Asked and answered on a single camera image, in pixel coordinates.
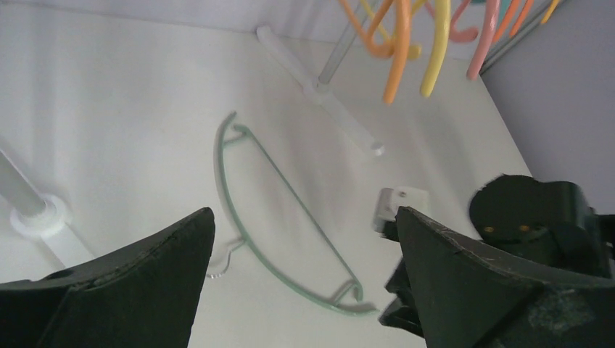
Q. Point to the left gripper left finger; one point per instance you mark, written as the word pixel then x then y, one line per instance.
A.
pixel 145 294

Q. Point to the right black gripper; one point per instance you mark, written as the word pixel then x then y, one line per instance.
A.
pixel 401 312

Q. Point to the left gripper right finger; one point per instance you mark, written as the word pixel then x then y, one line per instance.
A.
pixel 470 294

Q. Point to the light orange wire-hook hanger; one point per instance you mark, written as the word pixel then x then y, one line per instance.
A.
pixel 396 47

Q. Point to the pink wire-hook hanger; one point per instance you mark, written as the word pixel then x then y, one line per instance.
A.
pixel 480 43

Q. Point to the pale yellow wire-hook hanger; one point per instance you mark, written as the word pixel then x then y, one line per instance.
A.
pixel 398 46

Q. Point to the orange plastic hanger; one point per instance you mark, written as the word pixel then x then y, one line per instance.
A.
pixel 508 9
pixel 525 10

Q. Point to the yellow-orange plastic hanger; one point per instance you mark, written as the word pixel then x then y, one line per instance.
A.
pixel 549 11

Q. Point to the grey-green wire-hook hanger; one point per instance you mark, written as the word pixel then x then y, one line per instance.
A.
pixel 277 226

